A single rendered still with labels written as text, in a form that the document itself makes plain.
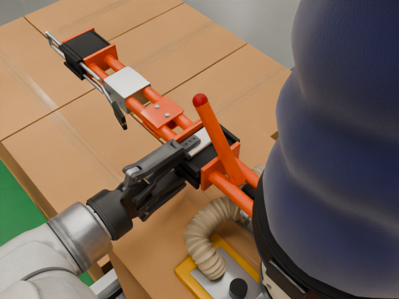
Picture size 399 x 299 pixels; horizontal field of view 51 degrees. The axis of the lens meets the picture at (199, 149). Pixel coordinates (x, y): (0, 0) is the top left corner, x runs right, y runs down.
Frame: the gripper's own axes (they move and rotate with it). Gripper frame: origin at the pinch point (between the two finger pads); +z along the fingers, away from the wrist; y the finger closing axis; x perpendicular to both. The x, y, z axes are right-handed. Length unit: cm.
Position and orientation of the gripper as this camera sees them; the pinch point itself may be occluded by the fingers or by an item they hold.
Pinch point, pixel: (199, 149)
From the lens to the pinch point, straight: 70.0
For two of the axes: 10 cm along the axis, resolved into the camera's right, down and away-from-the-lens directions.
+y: 0.1, 6.1, 7.9
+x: 6.7, 5.8, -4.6
